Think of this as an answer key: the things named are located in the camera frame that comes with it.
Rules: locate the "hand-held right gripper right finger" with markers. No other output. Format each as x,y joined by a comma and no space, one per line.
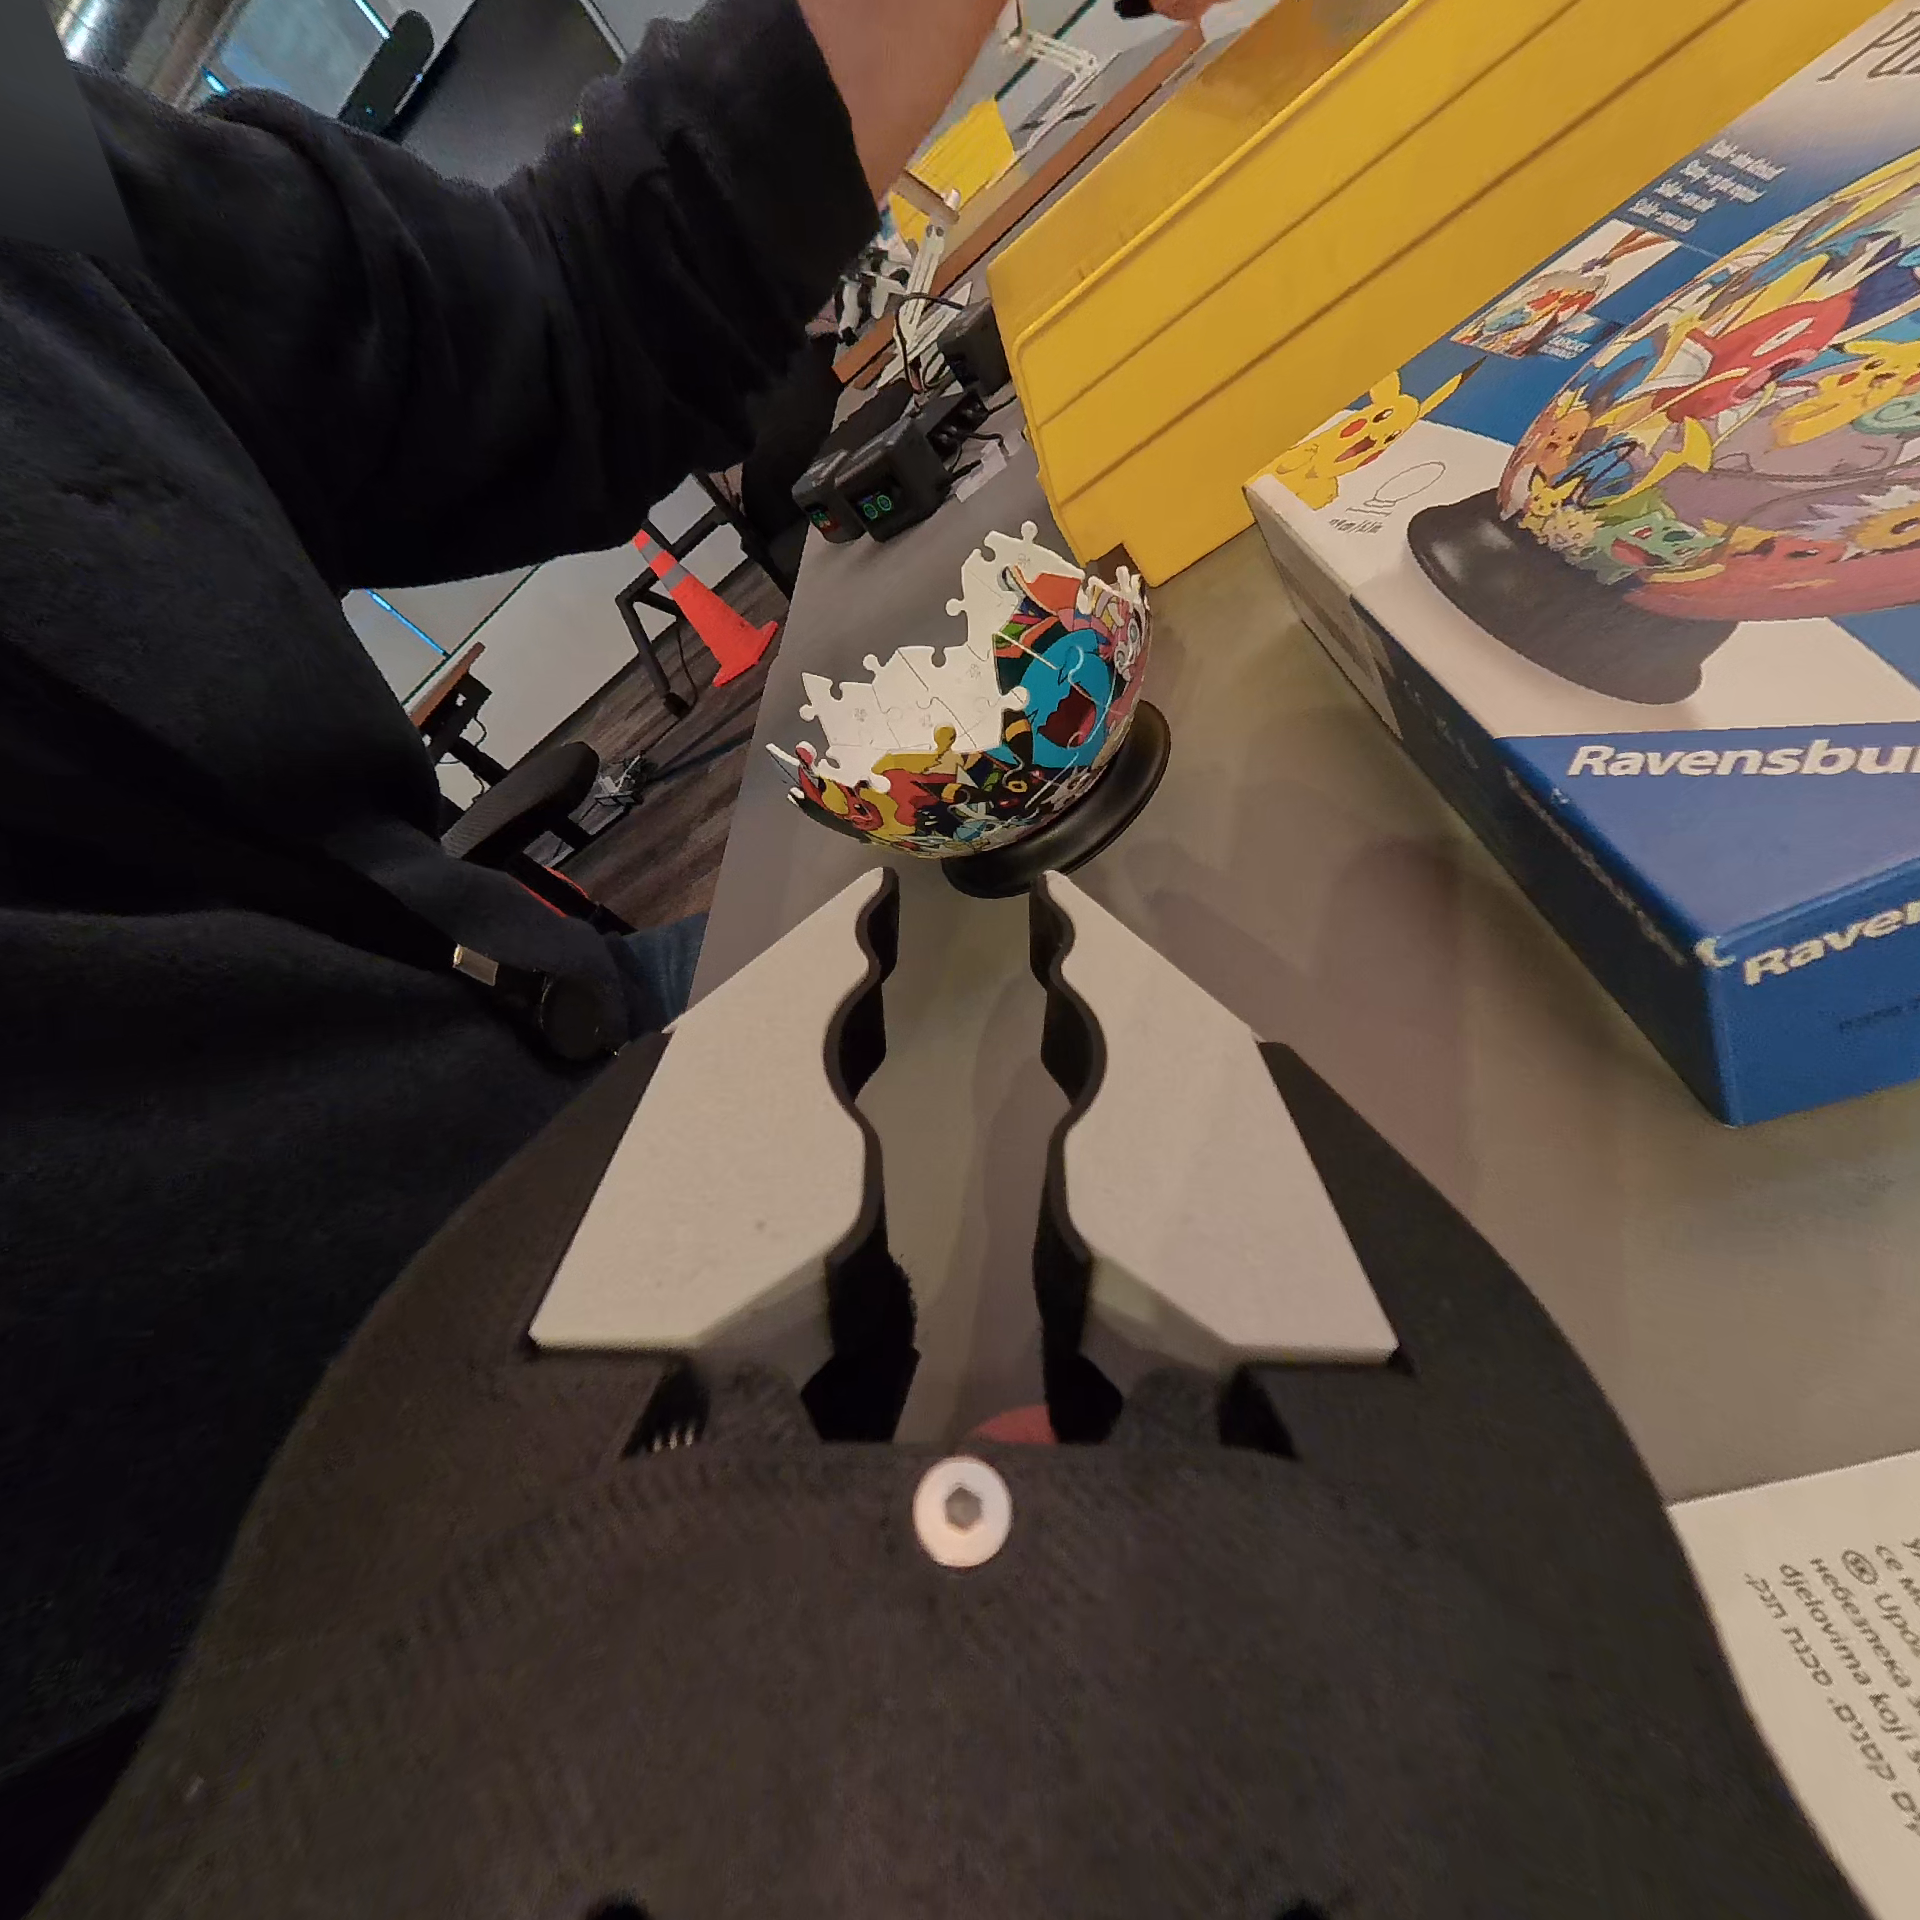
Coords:
1200,1198

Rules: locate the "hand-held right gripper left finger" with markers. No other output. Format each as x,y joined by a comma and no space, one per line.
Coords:
707,1187

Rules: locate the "colourful half-built puzzle ball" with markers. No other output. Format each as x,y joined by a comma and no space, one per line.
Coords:
1066,689

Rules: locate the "yellow plastic bin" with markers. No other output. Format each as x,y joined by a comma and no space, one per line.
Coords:
1276,257

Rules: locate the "person's left forearm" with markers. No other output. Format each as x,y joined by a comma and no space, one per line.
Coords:
524,301

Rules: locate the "white small robot arm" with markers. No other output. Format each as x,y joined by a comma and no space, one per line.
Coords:
900,277

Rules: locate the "black round ball stand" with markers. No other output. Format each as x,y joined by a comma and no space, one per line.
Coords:
1097,840

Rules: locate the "blue puzzle box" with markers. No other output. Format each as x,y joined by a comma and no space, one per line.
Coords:
1725,898

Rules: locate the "person's blue jeans leg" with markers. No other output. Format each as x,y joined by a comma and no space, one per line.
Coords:
667,967

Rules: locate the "black office chair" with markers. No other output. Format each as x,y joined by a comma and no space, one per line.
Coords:
524,803

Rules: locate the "person's dark clothed torso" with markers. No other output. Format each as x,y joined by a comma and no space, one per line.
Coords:
193,1049

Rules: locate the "orange traffic cone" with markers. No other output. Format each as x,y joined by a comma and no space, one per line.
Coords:
713,622

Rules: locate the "black battery charger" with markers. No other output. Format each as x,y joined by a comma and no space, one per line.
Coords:
900,481
822,503

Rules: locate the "white printed instruction sheet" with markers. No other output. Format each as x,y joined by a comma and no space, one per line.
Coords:
1818,1651

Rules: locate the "brown wooden table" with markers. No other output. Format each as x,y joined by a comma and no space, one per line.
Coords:
1038,164

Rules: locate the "yellow storage box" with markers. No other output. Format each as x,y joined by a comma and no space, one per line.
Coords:
963,151

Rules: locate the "black wall screen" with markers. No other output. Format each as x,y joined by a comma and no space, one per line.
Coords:
511,77

